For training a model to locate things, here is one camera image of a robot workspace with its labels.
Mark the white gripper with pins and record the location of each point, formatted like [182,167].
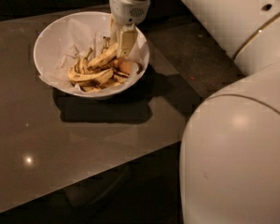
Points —
[127,10]

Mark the long top banana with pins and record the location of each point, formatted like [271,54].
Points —
[105,57]

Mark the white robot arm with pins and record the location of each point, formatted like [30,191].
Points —
[229,164]

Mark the upright middle banana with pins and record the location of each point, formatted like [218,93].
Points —
[106,42]

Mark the bottom banana pieces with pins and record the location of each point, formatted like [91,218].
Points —
[117,79]

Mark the white bowl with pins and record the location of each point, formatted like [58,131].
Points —
[59,34]

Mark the small left banana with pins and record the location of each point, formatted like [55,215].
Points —
[82,62]

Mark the front curved banana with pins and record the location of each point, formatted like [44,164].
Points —
[90,76]

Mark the orange round fruit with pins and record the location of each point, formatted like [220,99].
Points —
[126,67]

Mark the white paper liner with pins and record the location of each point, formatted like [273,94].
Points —
[74,34]

